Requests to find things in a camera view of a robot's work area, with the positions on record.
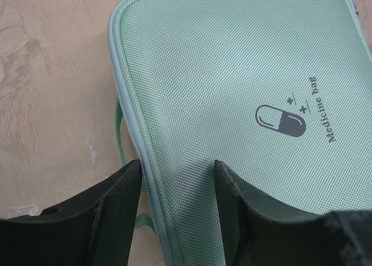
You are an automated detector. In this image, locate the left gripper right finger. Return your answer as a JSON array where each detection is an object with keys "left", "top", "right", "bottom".
[{"left": 214, "top": 160, "right": 371, "bottom": 265}]

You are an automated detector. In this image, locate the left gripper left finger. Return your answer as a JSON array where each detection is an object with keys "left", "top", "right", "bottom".
[{"left": 1, "top": 160, "right": 142, "bottom": 265}]

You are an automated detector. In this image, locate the mint green medicine case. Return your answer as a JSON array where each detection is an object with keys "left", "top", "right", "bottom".
[{"left": 108, "top": 0, "right": 371, "bottom": 265}]

